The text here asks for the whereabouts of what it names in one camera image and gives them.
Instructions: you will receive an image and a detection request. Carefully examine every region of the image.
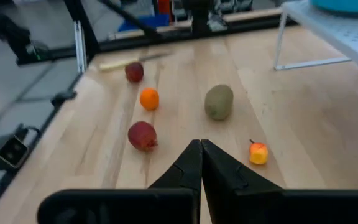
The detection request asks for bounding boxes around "dark red toy plum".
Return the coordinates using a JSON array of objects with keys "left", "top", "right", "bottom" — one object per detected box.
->
[{"left": 124, "top": 62, "right": 145, "bottom": 84}]

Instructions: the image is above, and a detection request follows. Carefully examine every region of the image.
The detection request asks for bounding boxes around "white perforated metal shelf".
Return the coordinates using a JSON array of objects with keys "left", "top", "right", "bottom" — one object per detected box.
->
[{"left": 273, "top": 0, "right": 358, "bottom": 80}]

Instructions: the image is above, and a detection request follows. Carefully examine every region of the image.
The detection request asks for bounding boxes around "black table edge clamp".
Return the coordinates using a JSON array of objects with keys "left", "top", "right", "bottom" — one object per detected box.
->
[{"left": 50, "top": 89, "right": 78, "bottom": 108}]

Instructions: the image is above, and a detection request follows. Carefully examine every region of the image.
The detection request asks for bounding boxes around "silver aluminium bracket bar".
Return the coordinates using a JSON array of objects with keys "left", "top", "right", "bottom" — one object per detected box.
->
[{"left": 73, "top": 19, "right": 88, "bottom": 75}]

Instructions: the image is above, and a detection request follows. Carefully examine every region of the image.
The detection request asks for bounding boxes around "blue bowl with grey rim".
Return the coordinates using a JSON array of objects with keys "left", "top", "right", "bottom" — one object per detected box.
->
[{"left": 308, "top": 0, "right": 358, "bottom": 15}]

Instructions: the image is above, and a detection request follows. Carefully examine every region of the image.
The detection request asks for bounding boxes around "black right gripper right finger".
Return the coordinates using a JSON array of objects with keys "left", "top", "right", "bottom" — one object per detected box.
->
[{"left": 201, "top": 139, "right": 285, "bottom": 224}]

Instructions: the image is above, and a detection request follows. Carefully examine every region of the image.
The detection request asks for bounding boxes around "dark red toy pomegranate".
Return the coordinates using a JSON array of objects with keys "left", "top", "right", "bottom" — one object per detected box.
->
[{"left": 127, "top": 120, "right": 159, "bottom": 153}]

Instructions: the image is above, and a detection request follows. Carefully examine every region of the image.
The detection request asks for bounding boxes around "knife with cream handle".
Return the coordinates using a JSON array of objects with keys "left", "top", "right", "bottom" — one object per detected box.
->
[{"left": 98, "top": 52, "right": 172, "bottom": 72}]

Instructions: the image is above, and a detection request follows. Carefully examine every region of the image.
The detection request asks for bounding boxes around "green brown toy kiwi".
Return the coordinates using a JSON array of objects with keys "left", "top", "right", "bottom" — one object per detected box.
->
[{"left": 204, "top": 83, "right": 234, "bottom": 122}]

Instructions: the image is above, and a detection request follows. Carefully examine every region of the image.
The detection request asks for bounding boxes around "round orange toy orange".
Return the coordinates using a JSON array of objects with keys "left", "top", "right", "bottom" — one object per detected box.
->
[{"left": 139, "top": 87, "right": 160, "bottom": 111}]

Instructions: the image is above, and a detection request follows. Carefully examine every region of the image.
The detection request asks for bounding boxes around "small orange toy fruit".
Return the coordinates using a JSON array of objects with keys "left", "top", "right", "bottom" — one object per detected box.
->
[{"left": 248, "top": 139, "right": 270, "bottom": 166}]

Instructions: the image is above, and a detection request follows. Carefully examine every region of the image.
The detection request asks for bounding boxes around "blue plastic bin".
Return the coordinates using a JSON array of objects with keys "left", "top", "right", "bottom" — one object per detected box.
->
[{"left": 117, "top": 13, "right": 172, "bottom": 33}]

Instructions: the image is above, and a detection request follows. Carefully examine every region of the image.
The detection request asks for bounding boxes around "black table-level camera box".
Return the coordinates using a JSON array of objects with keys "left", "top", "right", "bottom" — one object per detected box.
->
[{"left": 0, "top": 123, "right": 42, "bottom": 173}]

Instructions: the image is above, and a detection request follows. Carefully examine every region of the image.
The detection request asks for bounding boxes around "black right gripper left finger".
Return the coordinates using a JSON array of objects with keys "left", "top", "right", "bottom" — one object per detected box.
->
[{"left": 147, "top": 139, "right": 203, "bottom": 224}]

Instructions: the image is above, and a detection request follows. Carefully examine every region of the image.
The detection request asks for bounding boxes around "parts bin storage rack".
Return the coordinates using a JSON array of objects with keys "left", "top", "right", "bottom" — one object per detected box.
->
[{"left": 156, "top": 0, "right": 172, "bottom": 15}]

